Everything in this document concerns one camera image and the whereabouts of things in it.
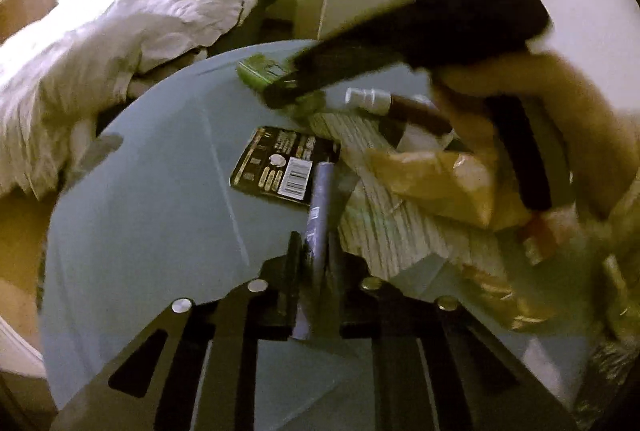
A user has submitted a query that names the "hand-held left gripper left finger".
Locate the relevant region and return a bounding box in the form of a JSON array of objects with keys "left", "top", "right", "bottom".
[{"left": 50, "top": 231, "right": 306, "bottom": 431}]

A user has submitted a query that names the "yellow plastic bag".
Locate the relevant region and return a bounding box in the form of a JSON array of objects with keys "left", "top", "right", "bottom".
[{"left": 365, "top": 146, "right": 526, "bottom": 229}]

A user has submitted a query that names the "person's right hand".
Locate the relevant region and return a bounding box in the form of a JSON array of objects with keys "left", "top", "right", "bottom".
[{"left": 430, "top": 51, "right": 632, "bottom": 223}]

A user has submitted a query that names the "bed with white duvet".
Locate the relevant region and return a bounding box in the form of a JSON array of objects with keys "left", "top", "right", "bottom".
[{"left": 0, "top": 0, "right": 261, "bottom": 202}]

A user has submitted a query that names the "striped woven placemat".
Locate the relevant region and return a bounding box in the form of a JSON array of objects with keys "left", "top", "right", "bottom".
[{"left": 307, "top": 111, "right": 511, "bottom": 282}]

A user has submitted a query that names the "green snack packet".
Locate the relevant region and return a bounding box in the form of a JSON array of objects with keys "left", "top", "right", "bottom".
[{"left": 235, "top": 53, "right": 326, "bottom": 112}]

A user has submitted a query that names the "grey tube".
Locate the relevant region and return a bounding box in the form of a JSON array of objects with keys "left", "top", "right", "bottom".
[{"left": 292, "top": 161, "right": 337, "bottom": 342}]

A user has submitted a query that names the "wooden headboard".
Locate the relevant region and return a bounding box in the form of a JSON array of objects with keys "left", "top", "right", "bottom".
[{"left": 0, "top": 0, "right": 60, "bottom": 44}]

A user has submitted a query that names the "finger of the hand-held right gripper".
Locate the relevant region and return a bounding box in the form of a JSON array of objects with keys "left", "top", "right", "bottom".
[{"left": 264, "top": 36, "right": 417, "bottom": 112}]

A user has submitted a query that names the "black card packet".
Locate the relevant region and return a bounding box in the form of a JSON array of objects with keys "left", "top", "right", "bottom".
[{"left": 229, "top": 126, "right": 342, "bottom": 208}]

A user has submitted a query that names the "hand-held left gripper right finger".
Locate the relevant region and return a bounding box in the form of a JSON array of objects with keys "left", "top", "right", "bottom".
[{"left": 325, "top": 236, "right": 581, "bottom": 431}]

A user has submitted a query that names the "golden crinkled wrapper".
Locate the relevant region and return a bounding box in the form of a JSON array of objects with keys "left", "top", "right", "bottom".
[{"left": 460, "top": 261, "right": 561, "bottom": 332}]

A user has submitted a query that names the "brown bottle with white cap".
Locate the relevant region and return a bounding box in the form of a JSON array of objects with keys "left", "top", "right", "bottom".
[{"left": 344, "top": 87, "right": 453, "bottom": 136}]

